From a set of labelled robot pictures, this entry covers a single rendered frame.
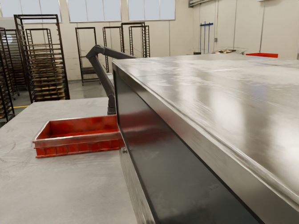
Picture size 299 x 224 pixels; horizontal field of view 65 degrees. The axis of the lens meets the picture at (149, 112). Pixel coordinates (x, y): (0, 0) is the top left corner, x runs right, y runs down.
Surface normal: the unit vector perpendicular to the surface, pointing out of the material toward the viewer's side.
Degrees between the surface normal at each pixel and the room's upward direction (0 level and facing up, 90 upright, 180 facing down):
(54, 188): 0
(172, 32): 90
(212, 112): 0
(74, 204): 0
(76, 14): 90
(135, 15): 90
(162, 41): 90
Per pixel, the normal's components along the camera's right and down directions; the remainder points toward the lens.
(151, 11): 0.25, 0.28
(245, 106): -0.04, -0.95
